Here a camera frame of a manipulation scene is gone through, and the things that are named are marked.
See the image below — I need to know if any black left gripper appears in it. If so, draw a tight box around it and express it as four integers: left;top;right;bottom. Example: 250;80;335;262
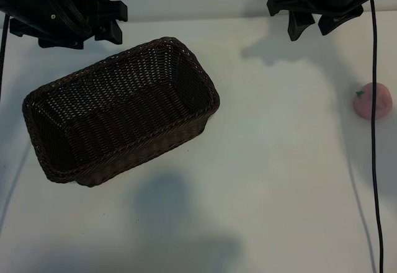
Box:
0;0;128;50

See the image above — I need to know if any dark brown wicker basket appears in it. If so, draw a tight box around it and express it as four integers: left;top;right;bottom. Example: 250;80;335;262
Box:
21;36;221;188

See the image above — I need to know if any pink peach with green leaf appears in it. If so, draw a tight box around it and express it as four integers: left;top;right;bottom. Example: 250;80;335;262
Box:
353;82;393;120

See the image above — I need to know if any black ribbed cable bundle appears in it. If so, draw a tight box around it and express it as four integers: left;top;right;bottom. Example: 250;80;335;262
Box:
29;0;94;37

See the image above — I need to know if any black braided cable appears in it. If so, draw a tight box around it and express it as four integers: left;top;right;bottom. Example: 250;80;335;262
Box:
0;14;11;102

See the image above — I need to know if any thin black hanging cable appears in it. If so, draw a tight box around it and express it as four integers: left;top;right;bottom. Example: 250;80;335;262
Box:
369;0;386;273

